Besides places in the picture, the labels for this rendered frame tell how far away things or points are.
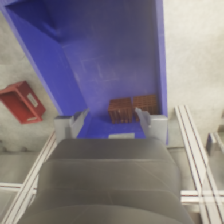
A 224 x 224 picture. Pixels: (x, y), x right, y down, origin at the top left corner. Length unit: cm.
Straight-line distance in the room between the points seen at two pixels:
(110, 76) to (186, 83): 50
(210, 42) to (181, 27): 17
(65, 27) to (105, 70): 23
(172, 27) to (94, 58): 42
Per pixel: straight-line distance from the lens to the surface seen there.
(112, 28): 65
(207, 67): 101
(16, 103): 134
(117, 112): 72
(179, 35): 90
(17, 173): 161
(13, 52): 82
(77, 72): 75
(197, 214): 80
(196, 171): 80
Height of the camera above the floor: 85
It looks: 49 degrees down
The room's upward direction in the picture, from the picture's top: 168 degrees counter-clockwise
